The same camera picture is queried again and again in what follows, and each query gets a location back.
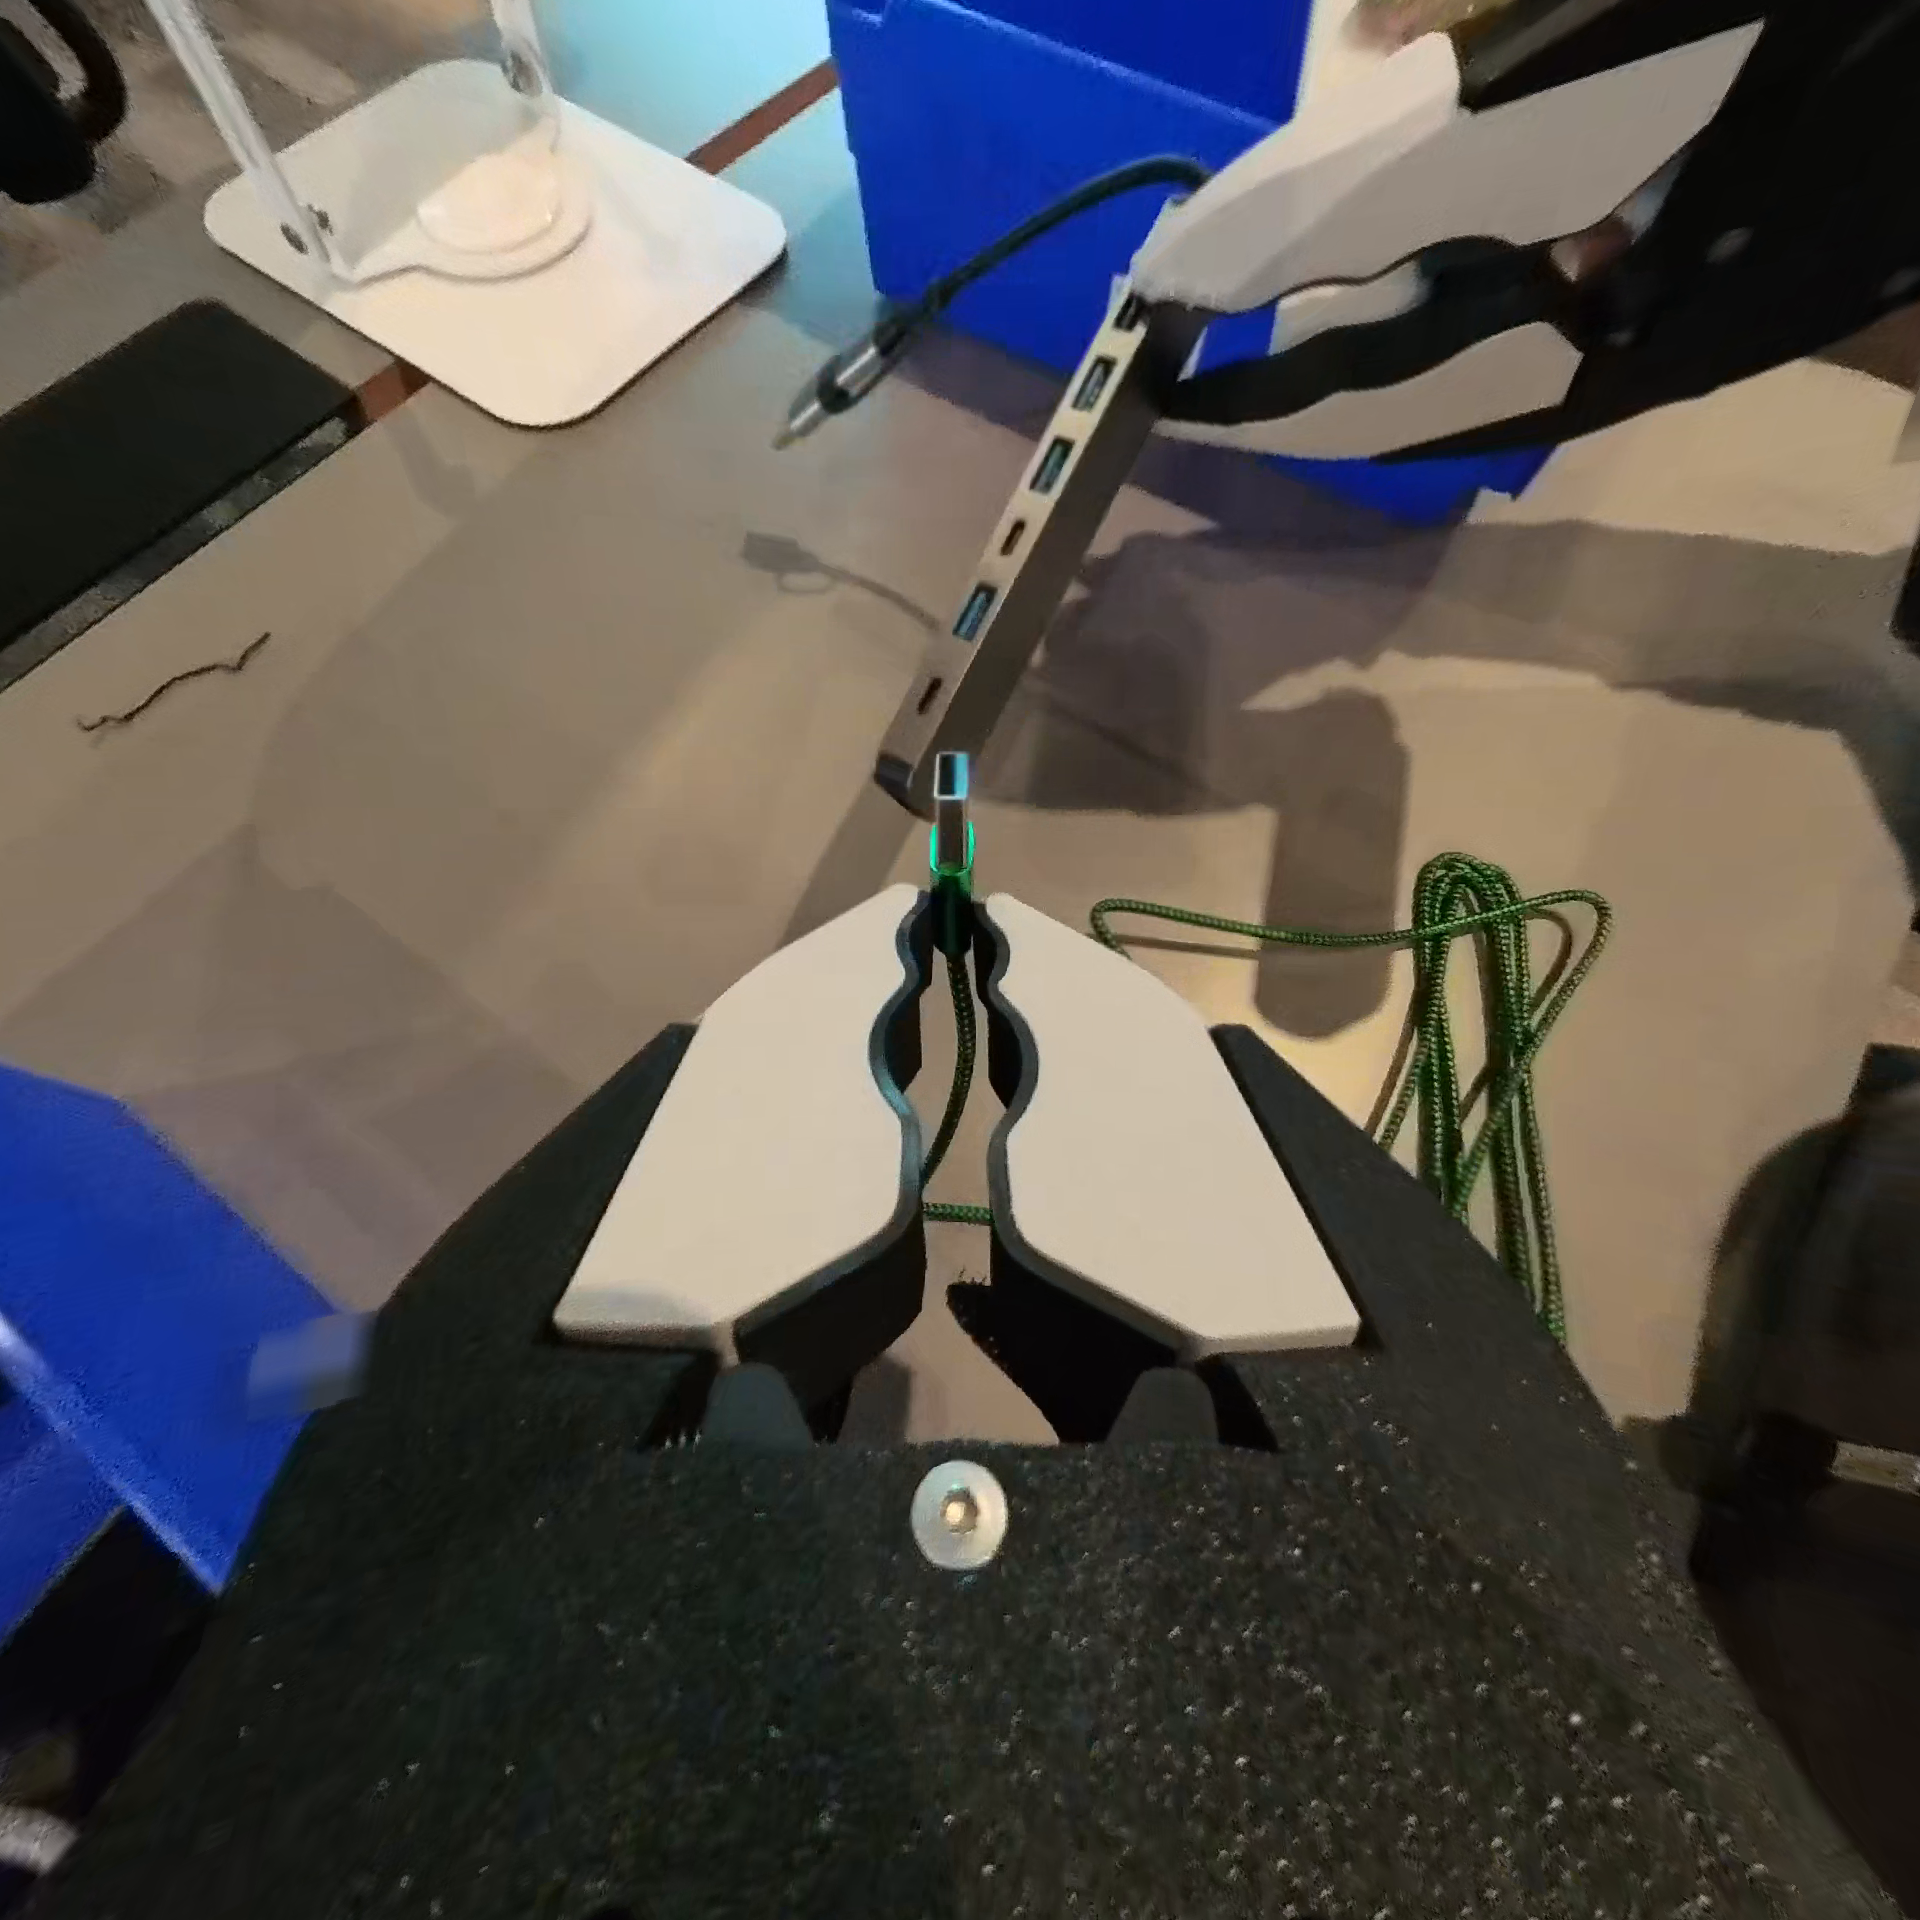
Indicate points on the black mat on table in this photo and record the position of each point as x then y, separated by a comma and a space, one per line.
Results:
135, 434

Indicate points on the white lamp stand base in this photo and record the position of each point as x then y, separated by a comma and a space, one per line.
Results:
601, 285

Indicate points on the black office chair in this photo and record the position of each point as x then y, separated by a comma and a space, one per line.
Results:
44, 90

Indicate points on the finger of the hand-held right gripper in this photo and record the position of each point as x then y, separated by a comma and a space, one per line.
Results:
1470, 374
1350, 181

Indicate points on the blue plastic storage bin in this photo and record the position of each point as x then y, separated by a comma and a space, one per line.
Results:
991, 151
121, 1274

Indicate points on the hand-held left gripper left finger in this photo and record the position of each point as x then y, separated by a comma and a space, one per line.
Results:
750, 1170

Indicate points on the dark twist tie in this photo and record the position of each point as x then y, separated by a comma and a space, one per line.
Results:
181, 690

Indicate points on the grey usb hub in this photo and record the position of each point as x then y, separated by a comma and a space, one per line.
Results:
1050, 600

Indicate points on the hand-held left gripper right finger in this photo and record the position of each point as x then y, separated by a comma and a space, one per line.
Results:
1171, 1185

